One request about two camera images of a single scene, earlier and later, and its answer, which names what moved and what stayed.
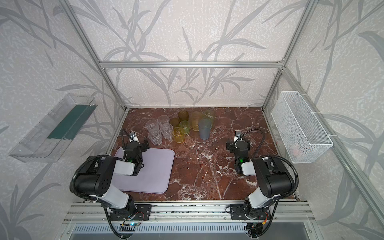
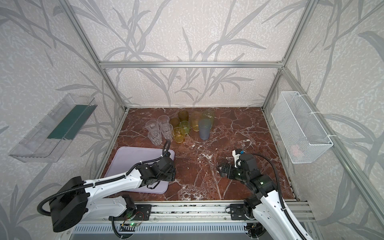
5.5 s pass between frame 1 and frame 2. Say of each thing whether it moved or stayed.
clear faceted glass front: stayed
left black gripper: moved
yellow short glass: stayed
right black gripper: moved
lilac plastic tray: stayed
